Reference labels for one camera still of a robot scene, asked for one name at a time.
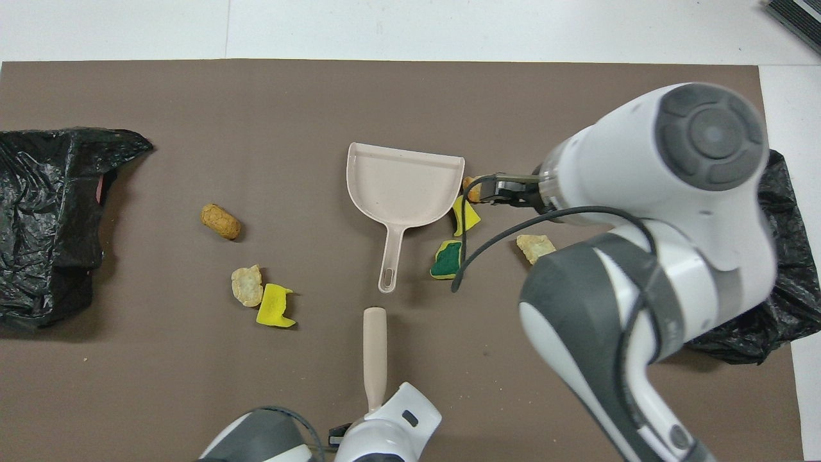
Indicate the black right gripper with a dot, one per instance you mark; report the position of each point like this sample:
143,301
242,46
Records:
519,190

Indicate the orange croissant piece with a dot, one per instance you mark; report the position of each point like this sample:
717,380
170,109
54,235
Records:
469,185

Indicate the pale bread chunk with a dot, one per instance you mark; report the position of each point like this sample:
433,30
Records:
535,247
247,285

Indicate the green yellow sponge piece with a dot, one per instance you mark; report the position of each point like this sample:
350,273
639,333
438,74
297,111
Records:
447,260

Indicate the beige plastic dustpan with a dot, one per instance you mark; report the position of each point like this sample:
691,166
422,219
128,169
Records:
397,186

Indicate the beige brush black bristles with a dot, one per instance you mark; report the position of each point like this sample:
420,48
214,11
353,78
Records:
375,346

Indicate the brown bread roll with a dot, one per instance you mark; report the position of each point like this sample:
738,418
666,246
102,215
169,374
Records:
220,221

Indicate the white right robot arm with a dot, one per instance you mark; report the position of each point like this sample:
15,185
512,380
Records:
641,160

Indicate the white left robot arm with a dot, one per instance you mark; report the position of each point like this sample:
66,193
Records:
397,423

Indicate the black trash bag bin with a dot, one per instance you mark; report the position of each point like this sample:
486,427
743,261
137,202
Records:
45,205
795,269

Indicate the pink bin edge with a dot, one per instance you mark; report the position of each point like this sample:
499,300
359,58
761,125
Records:
101,189

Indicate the brown table mat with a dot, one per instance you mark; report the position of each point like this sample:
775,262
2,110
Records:
321,115

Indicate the black ridged strip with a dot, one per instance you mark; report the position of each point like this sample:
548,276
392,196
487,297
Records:
798,19

